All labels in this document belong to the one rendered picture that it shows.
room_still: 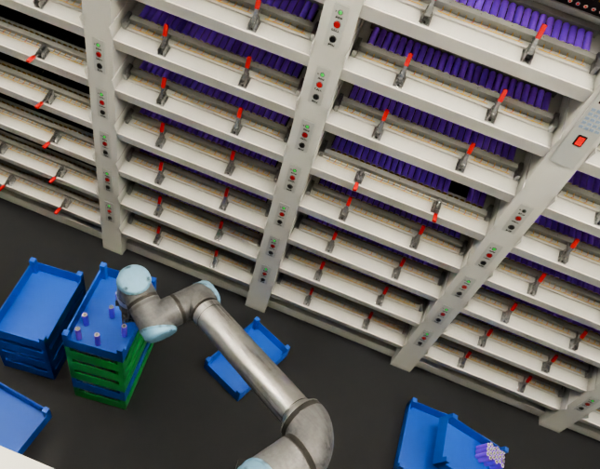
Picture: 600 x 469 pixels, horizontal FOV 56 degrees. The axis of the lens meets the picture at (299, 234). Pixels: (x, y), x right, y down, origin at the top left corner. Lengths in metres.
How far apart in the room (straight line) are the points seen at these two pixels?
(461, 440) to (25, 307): 1.77
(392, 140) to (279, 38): 0.44
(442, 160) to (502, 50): 0.38
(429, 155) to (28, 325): 1.51
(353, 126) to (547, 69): 0.55
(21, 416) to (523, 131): 1.94
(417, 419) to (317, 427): 1.26
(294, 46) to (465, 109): 0.50
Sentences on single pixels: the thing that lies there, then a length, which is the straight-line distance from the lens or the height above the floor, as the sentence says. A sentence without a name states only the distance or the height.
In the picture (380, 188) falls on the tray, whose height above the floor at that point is 0.94.
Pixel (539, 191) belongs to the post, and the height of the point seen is 1.17.
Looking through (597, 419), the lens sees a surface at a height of 0.18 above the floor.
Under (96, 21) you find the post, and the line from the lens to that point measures 1.92.
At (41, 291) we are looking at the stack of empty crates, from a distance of 2.34.
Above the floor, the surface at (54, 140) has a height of 0.57.
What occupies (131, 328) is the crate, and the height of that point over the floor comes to 0.40.
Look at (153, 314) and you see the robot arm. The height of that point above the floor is 0.80.
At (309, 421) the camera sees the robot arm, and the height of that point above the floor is 0.97.
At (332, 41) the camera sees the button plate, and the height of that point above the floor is 1.38.
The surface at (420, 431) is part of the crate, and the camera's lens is 2.54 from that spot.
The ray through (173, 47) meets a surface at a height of 1.14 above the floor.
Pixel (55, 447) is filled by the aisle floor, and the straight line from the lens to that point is 2.33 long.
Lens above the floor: 2.19
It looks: 49 degrees down
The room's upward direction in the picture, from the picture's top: 19 degrees clockwise
